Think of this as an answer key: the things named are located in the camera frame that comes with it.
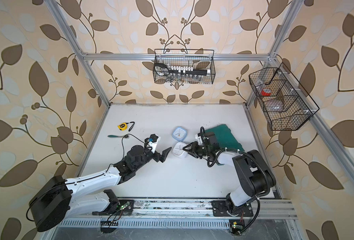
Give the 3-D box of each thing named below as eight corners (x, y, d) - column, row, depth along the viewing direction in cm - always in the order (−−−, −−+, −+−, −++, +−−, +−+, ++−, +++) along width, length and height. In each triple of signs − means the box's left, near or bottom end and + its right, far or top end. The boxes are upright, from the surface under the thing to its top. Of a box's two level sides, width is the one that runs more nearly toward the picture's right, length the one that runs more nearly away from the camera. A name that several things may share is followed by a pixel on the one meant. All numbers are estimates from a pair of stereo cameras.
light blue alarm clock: (170, 136, 103) (170, 134, 101) (177, 127, 108) (177, 125, 106) (181, 142, 100) (181, 140, 98) (188, 133, 105) (188, 130, 103)
